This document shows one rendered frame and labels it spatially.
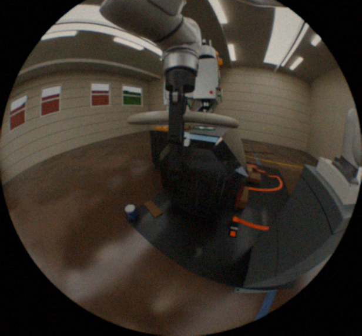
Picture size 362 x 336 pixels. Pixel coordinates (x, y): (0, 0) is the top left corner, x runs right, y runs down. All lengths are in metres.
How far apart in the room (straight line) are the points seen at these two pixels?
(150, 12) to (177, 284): 1.14
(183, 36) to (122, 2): 0.15
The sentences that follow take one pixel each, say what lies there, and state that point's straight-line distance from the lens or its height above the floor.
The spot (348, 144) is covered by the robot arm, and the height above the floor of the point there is 0.98.
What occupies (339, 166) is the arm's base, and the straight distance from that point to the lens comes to 0.64.
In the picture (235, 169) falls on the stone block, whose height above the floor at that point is 0.63.
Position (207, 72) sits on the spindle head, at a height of 1.39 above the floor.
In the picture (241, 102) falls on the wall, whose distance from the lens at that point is 6.17.
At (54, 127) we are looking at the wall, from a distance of 6.32.
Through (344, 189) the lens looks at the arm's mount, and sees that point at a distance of 0.53.
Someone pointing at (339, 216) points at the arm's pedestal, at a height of 0.79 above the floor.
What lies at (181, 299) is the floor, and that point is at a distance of 0.95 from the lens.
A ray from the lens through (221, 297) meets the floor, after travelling 0.99.
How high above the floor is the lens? 0.94
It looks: 20 degrees down
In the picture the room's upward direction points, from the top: straight up
